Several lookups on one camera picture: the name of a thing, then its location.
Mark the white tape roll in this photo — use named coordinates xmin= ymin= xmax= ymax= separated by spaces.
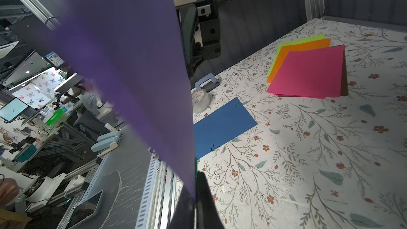
xmin=191 ymin=89 xmax=210 ymax=113

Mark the blue tape dispenser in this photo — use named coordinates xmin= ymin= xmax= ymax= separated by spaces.
xmin=195 ymin=73 xmax=220 ymax=93

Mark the orange paper sheet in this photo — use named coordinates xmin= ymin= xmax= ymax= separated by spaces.
xmin=266 ymin=35 xmax=331 ymax=83

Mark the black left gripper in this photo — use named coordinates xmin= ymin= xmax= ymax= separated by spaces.
xmin=178 ymin=0 xmax=221 ymax=78

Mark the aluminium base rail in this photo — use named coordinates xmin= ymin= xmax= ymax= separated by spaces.
xmin=135 ymin=153 xmax=178 ymax=229

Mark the brown paper sheet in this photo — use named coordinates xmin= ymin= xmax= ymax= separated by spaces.
xmin=340 ymin=50 xmax=349 ymax=96

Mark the magenta paper sheet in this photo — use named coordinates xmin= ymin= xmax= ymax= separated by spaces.
xmin=267 ymin=45 xmax=345 ymax=99

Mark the light blue stapler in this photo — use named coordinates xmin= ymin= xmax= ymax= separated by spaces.
xmin=91 ymin=131 xmax=123 ymax=158

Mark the blue paper sheet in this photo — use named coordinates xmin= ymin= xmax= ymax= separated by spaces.
xmin=194 ymin=98 xmax=258 ymax=159

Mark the lime green paper sheet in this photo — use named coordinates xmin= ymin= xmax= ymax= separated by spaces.
xmin=266 ymin=33 xmax=326 ymax=77

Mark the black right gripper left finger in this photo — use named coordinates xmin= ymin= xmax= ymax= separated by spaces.
xmin=167 ymin=187 xmax=195 ymax=229

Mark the purple paper sheet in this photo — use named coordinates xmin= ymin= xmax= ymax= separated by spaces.
xmin=38 ymin=0 xmax=196 ymax=194

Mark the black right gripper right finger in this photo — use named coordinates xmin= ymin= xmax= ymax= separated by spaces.
xmin=196 ymin=171 xmax=224 ymax=229

